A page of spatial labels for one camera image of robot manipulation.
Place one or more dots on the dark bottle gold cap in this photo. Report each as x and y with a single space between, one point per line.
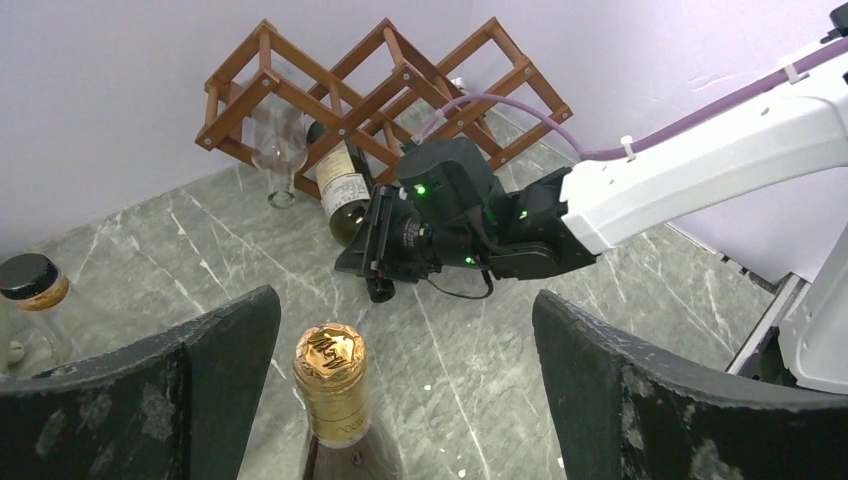
345 440

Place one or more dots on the round clear glass bottle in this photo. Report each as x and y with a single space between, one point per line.
42 295

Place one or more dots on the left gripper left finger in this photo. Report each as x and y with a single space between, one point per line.
176 405

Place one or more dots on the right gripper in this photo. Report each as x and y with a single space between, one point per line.
447 201

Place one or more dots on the green wine bottle black cap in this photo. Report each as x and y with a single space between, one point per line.
345 183

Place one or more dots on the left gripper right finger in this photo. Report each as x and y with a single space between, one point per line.
624 408

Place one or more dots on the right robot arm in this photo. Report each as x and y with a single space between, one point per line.
788 124

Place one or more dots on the wooden wine rack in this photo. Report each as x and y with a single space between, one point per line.
361 97

